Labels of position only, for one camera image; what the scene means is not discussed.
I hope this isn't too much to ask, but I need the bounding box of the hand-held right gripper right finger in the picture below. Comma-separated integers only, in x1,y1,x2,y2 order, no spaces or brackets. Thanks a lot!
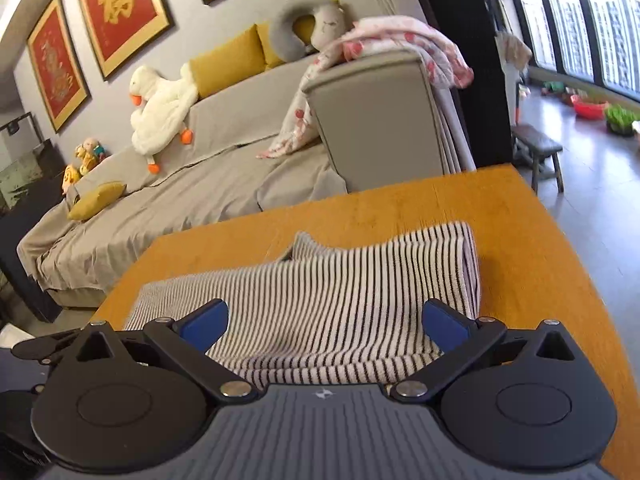
390,299,576,403

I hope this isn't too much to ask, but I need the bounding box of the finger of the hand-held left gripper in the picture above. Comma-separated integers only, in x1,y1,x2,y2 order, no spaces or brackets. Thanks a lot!
12,327,85,364

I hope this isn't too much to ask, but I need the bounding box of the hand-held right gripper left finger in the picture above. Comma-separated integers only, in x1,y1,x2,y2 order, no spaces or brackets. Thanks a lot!
75,299,258,402

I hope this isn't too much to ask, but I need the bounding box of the black white striped garment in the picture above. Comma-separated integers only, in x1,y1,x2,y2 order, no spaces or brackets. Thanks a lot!
122,221,482,392

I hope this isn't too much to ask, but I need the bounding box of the black cabinet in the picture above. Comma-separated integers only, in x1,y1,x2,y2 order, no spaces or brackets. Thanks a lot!
0,174,72,324

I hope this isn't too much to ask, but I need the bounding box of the small yellow pillow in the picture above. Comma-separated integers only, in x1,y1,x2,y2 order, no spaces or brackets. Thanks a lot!
67,181,127,222

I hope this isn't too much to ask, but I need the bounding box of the small yellow plush toy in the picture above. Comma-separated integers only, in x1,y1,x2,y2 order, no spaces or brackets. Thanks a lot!
61,164,82,197

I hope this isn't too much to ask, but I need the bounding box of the glass fish tank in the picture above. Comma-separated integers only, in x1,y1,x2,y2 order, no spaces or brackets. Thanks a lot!
0,112,57,212

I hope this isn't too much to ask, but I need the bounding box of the small colourful doll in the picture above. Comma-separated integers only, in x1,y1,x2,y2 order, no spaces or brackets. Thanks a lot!
75,137,109,176

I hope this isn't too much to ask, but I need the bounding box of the dark wooden stool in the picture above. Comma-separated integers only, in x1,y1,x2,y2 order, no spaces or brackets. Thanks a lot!
512,125,565,195

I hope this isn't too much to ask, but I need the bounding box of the grey sofa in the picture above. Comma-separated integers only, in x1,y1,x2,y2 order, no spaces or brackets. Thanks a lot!
17,25,477,323

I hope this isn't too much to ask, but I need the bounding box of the white duck plush toy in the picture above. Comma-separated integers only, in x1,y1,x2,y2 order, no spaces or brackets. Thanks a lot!
129,64,200,176

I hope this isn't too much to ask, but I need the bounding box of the red plastic basin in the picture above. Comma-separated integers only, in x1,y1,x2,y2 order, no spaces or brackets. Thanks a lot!
571,94,609,121

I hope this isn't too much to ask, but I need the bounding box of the large yellow cushion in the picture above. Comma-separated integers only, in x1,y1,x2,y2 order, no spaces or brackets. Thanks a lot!
189,25,266,100

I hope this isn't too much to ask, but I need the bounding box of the green plant tray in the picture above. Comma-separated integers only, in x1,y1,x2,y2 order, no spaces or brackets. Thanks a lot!
604,104,640,137

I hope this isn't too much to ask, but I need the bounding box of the hanging white garment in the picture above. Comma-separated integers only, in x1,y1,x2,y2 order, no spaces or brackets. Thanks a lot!
495,30,533,126

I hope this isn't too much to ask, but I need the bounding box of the red gold dragon framed picture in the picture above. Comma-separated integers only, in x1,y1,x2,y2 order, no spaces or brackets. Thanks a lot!
27,0,92,134

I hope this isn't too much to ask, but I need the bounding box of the pink floral blanket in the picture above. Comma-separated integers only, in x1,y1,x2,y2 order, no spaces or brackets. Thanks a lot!
257,16,474,160

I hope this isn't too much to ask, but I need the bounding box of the grey neck pillow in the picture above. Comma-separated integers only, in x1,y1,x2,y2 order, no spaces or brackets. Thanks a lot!
270,0,322,59

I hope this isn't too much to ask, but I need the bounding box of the cream bear plush pillow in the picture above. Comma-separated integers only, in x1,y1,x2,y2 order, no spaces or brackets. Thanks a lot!
310,0,354,54

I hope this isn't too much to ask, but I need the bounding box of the red gold character framed picture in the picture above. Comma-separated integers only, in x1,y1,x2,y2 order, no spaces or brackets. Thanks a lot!
73,0,174,81

